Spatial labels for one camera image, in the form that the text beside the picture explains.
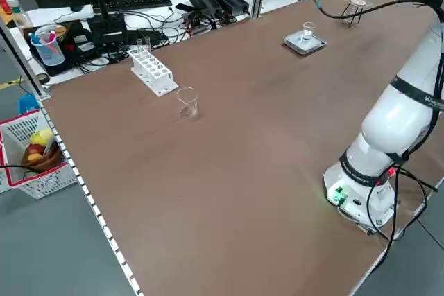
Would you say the black tripod stand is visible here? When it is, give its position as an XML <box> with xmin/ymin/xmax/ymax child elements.
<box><xmin>338</xmin><ymin>1</ymin><xmax>365</xmax><ymax>30</ymax></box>

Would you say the yellow fruit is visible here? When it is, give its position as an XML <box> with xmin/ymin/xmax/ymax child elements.
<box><xmin>29</xmin><ymin>128</ymin><xmax>53</xmax><ymax>146</ymax></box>

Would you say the large glass beaker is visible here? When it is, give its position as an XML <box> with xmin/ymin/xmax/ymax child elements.
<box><xmin>176</xmin><ymin>87</ymin><xmax>201</xmax><ymax>119</ymax></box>

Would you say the clear plastic bottle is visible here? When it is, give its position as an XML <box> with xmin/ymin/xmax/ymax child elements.
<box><xmin>5</xmin><ymin>0</ymin><xmax>29</xmax><ymax>29</ymax></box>

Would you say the clear measuring cup with pens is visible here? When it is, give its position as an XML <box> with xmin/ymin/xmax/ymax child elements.
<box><xmin>29</xmin><ymin>25</ymin><xmax>67</xmax><ymax>67</ymax></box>

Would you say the brown wooden fruit bowl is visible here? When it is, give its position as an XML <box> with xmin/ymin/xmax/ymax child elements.
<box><xmin>21</xmin><ymin>141</ymin><xmax>62</xmax><ymax>172</ymax></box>

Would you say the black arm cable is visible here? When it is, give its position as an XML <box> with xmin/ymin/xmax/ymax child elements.
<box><xmin>300</xmin><ymin>0</ymin><xmax>444</xmax><ymax>172</ymax></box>

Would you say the small glass beaker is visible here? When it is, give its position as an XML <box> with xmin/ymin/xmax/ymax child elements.
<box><xmin>301</xmin><ymin>21</ymin><xmax>316</xmax><ymax>42</ymax></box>

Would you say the red apple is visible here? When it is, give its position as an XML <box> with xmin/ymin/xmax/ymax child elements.
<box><xmin>27</xmin><ymin>143</ymin><xmax>46</xmax><ymax>157</ymax></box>

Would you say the silver digital balance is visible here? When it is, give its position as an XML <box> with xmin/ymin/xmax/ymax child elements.
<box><xmin>282</xmin><ymin>30</ymin><xmax>327</xmax><ymax>57</ymax></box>

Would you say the white plastic basket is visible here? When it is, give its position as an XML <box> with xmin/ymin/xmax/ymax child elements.
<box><xmin>0</xmin><ymin>108</ymin><xmax>78</xmax><ymax>200</ymax></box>

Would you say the blue plastic bin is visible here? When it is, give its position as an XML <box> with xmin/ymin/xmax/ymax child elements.
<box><xmin>17</xmin><ymin>94</ymin><xmax>41</xmax><ymax>115</ymax></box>

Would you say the white test tube rack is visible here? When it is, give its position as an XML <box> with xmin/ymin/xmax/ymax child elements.
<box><xmin>130</xmin><ymin>49</ymin><xmax>180</xmax><ymax>98</ymax></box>

